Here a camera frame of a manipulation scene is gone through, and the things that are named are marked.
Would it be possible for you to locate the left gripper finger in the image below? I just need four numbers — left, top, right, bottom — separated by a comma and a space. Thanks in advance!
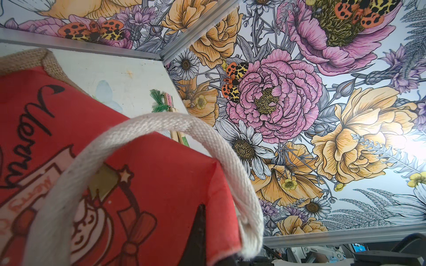
176, 204, 230, 266

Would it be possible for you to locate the burlap tote bag red front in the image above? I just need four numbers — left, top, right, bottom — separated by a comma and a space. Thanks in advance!
1, 49, 264, 266

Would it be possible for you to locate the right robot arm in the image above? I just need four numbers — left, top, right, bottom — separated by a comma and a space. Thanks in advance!
263, 233, 426, 266

